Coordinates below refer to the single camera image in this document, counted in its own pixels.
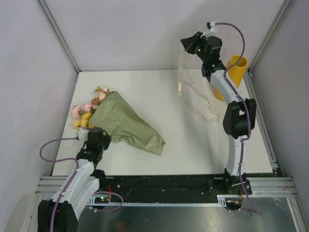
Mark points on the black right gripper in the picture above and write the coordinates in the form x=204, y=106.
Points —
x=189, y=43

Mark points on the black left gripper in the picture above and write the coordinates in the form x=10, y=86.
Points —
x=107, y=138

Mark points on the green and peach wrapping paper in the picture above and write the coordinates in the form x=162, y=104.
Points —
x=122, y=123

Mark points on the artificial flower bouquet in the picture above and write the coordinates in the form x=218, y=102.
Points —
x=83, y=113

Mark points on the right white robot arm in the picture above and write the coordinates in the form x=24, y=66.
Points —
x=240, y=114

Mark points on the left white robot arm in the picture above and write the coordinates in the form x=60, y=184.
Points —
x=61, y=213

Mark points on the yellow cylindrical vase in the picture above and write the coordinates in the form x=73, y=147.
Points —
x=236, y=73

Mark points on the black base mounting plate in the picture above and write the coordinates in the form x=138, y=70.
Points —
x=175, y=188

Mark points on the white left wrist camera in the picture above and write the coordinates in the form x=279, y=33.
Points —
x=82, y=134

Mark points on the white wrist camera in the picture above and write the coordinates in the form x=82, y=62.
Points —
x=211, y=27
x=82, y=134

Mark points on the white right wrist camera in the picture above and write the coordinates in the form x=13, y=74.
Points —
x=211, y=27

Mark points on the aluminium frame rail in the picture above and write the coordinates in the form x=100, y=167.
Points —
x=248, y=79

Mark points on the right aluminium corner post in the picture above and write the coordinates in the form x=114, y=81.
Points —
x=278, y=20

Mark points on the aluminium corner post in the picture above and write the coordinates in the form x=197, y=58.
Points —
x=57, y=33
x=278, y=20

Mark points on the white slotted cable duct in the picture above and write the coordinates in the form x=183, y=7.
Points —
x=220, y=201

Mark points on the left aluminium corner post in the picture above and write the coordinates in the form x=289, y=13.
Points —
x=57, y=33

